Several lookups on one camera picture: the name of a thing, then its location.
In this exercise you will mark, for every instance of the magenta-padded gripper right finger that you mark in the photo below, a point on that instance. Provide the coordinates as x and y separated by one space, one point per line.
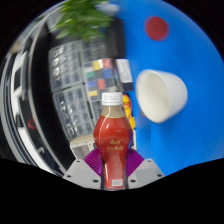
146 171

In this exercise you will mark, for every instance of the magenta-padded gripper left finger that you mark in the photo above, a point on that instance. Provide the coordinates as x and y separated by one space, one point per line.
80 173

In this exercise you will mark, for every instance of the red drink bottle white cap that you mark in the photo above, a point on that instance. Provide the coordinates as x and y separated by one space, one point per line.
112 136

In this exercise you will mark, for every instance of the yellow multimeter with red leads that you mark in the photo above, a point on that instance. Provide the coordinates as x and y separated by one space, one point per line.
128 115

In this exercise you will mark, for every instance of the grey small-parts drawer cabinet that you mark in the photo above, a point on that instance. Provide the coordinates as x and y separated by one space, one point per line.
73 111
65 66
96 111
94 50

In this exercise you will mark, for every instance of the white mug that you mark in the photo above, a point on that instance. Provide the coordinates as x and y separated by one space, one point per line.
160 95

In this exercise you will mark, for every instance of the black workbench shelf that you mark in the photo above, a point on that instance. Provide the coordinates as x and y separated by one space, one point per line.
41 100

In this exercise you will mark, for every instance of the drawer cabinet with coloured drawers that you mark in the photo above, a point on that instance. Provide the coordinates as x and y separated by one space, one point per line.
100 78

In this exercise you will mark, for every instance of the black box with white label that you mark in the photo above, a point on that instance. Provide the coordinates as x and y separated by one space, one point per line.
124 73

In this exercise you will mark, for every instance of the flat round red coaster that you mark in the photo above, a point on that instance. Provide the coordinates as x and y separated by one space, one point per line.
156 28

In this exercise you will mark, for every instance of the green potted plant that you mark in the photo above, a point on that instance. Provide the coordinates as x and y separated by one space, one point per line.
81 16

